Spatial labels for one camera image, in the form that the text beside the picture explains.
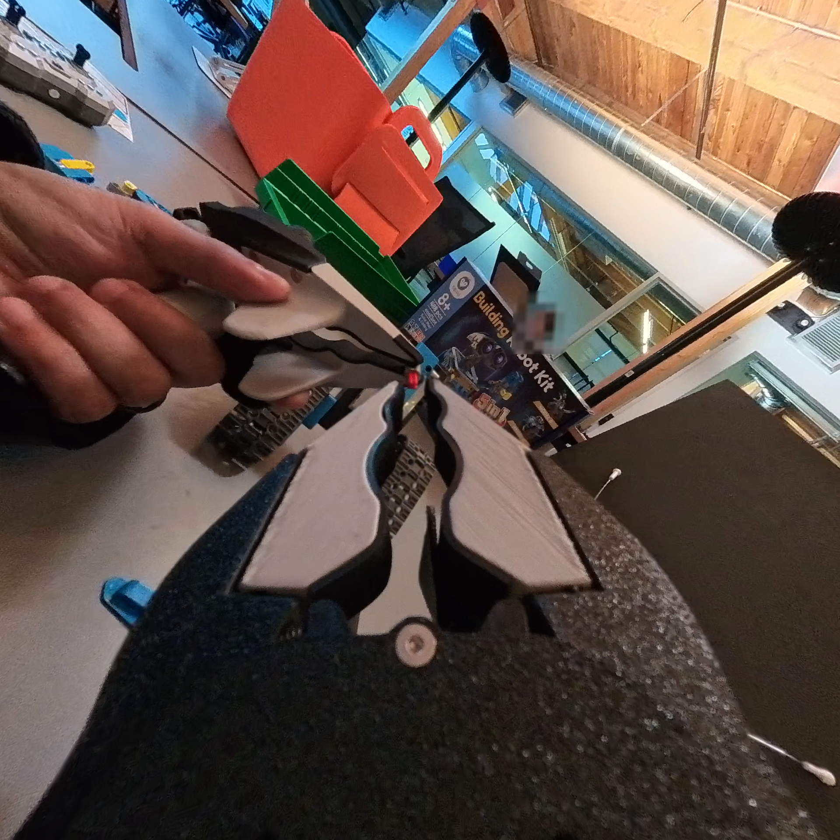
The clear plastic package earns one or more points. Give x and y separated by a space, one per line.
220 72

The person's left hand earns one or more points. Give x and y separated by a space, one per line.
98 275

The green plastic bin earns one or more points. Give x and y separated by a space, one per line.
341 262

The cotton swab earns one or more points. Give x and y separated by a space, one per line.
797 761
609 482

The black fuzzy ball stand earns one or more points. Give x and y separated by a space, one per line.
810 236

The paper leaflet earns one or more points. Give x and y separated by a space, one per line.
121 121

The black retail package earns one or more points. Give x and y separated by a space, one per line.
508 275

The blue yellow toy part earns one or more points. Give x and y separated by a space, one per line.
72 172

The black round disc stand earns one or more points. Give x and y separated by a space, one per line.
491 46

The small blue toy piece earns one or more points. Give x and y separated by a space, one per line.
124 600

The small orange plastic bin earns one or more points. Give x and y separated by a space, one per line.
387 190

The black foam board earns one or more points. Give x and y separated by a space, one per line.
722 525

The small loose toy parts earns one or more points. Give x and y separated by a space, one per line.
151 200

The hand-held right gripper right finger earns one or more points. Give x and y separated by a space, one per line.
512 525

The large orange plastic bin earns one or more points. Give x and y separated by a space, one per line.
302 85

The black plastic bin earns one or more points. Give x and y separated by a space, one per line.
446 223

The blue robot kit box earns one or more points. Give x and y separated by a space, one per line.
499 367

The grey toy axle pin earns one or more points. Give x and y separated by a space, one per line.
412 379

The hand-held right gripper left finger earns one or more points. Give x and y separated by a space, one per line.
308 525

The grey joystick controller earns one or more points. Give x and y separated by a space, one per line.
46 65

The light wooden beam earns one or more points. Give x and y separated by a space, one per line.
426 46

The wall vent grille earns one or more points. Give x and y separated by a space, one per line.
820 344

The metal air duct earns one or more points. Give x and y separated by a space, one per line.
623 144

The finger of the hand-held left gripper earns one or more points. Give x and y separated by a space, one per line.
295 379
354 302

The wooden beam with black rail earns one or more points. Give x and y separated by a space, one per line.
689 358

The blue grey black beams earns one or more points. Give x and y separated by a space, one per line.
262 436

